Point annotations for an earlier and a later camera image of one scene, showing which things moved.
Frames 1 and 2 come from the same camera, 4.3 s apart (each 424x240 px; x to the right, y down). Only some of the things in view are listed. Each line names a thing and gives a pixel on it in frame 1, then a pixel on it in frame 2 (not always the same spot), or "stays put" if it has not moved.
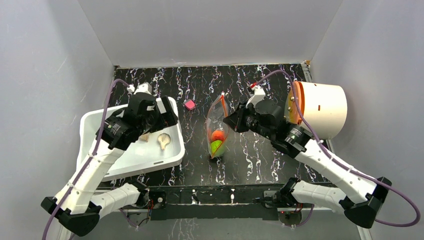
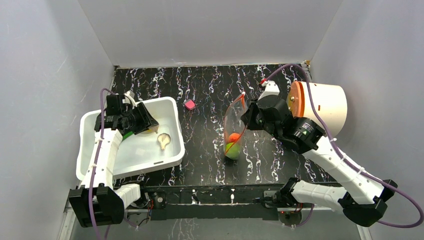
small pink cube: x=190 y=104 stays put
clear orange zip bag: x=218 y=130 -> x=234 y=127
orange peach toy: x=217 y=135 -> x=234 y=137
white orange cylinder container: x=324 y=107 stays put
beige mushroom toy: x=163 y=139 stays put
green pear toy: x=214 y=146 -> x=234 y=151
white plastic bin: x=139 y=157 stays put
